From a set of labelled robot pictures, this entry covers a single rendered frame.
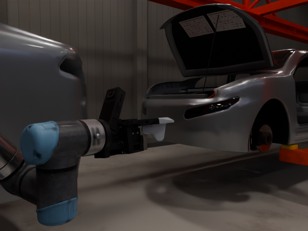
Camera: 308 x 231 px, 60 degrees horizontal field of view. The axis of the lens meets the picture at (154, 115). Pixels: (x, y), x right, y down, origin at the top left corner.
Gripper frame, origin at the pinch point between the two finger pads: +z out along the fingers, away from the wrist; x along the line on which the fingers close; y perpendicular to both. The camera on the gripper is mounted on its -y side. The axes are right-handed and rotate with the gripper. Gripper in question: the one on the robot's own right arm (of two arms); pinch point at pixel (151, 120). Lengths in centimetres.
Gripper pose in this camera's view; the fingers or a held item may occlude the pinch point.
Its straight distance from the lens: 74.7
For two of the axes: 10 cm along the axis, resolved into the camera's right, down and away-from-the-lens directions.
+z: 6.2, -0.4, 7.8
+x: 7.8, -1.0, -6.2
